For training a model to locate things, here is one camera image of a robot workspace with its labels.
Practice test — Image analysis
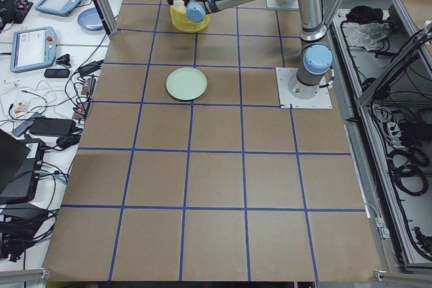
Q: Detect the yellow bamboo steamer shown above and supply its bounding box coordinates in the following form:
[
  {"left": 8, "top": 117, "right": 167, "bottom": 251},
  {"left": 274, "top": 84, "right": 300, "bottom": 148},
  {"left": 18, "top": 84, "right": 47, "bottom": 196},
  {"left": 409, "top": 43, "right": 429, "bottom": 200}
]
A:
[
  {"left": 170, "top": 0, "right": 192, "bottom": 22},
  {"left": 171, "top": 18, "right": 210, "bottom": 33}
]

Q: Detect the blue plate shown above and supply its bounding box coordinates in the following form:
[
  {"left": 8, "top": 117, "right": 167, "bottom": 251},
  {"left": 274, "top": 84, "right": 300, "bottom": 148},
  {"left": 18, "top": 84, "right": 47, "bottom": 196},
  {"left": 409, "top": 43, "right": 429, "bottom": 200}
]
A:
[{"left": 77, "top": 7, "right": 104, "bottom": 31}]

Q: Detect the mint green plate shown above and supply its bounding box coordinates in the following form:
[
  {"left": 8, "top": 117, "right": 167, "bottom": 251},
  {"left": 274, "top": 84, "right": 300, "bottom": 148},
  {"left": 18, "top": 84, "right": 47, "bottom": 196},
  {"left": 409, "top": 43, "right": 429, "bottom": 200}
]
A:
[{"left": 166, "top": 67, "right": 207, "bottom": 100}]

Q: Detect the near teach pendant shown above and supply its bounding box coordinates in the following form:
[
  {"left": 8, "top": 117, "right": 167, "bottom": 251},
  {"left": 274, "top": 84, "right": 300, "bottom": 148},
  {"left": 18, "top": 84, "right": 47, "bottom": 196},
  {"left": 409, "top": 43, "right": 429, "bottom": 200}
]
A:
[{"left": 10, "top": 26, "right": 57, "bottom": 74}]

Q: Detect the crumpled white cloth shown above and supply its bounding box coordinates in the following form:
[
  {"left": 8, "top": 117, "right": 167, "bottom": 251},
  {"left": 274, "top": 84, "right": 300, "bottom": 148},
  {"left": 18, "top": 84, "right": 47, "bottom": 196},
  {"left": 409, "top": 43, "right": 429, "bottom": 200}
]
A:
[{"left": 347, "top": 22, "right": 390, "bottom": 51}]

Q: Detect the black laptop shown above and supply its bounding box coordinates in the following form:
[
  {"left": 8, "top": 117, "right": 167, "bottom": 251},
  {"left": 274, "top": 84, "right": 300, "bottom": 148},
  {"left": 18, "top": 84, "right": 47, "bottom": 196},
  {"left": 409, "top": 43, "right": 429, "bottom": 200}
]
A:
[{"left": 1, "top": 131, "right": 45, "bottom": 204}]

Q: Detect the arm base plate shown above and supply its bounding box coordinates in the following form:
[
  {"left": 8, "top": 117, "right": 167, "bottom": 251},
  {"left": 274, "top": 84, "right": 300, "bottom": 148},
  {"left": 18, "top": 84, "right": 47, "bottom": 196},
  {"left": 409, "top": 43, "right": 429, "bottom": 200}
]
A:
[
  {"left": 266, "top": 0, "right": 299, "bottom": 11},
  {"left": 275, "top": 67, "right": 333, "bottom": 109}
]

